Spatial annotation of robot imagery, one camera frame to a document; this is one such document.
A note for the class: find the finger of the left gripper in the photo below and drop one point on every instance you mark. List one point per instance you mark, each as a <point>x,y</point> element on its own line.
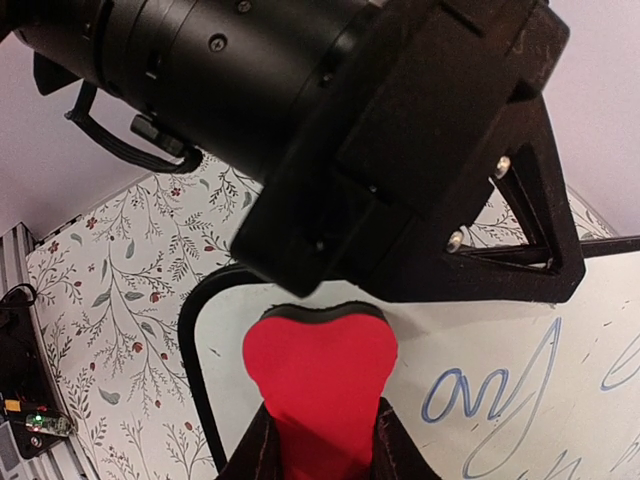
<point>519,158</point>

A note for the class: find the white whiteboard with black frame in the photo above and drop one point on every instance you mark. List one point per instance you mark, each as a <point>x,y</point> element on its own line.
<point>486,390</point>

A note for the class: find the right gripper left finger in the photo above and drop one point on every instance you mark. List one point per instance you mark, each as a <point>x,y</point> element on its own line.
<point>257,456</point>

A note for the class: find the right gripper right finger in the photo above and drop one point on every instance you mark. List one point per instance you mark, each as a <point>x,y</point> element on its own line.
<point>395,455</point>

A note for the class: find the floral patterned table mat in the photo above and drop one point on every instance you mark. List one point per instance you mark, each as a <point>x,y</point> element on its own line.
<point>110,289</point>

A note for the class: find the red whiteboard eraser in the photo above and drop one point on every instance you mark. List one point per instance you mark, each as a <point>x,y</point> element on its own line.
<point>321,374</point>

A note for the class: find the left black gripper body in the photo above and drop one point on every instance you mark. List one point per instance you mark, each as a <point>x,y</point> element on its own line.
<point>402,118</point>

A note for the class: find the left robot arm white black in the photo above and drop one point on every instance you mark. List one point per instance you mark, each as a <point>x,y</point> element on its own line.
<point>164,82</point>

